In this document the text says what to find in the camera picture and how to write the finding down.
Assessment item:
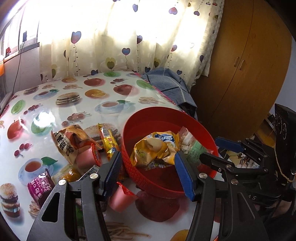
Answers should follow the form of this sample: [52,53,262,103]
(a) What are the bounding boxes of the black seaweed snack pack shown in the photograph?
[78,165,99,181]

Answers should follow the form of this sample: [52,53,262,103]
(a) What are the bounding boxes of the clear green label cracker pack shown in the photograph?
[179,126,208,167]

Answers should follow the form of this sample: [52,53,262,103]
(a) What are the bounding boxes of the pink jelly cup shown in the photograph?
[109,182,138,213]
[76,144,102,169]

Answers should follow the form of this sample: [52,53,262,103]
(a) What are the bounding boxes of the yellow fruit jelly pack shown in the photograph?
[51,164,82,184]

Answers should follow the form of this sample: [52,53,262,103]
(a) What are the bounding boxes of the gold snack bar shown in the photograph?
[98,123,119,161]

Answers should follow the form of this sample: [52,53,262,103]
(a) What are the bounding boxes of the yellow chip snack bag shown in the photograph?
[130,131,180,170]

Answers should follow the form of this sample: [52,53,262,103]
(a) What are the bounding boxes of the orange crispy rice snack bag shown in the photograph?
[51,125,103,165]

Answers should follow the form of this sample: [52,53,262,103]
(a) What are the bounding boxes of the purple candy pack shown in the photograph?
[27,169,55,208]

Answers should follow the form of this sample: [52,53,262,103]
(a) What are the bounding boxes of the red round basket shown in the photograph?
[122,106,218,198]

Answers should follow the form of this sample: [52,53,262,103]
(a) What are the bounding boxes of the blue plaid blanket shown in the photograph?
[142,68,197,119]

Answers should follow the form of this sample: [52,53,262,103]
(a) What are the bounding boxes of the wooden wardrobe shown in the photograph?
[191,1,292,141]

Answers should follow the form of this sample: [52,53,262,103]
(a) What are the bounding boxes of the food print tablecloth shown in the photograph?
[0,70,220,241]

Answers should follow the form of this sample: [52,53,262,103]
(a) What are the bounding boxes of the heart print curtain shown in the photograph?
[38,1,225,87]

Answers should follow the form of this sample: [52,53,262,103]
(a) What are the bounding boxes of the orange shelf box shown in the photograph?
[0,61,4,76]

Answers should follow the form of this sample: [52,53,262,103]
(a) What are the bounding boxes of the black charger cable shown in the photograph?
[11,31,28,94]

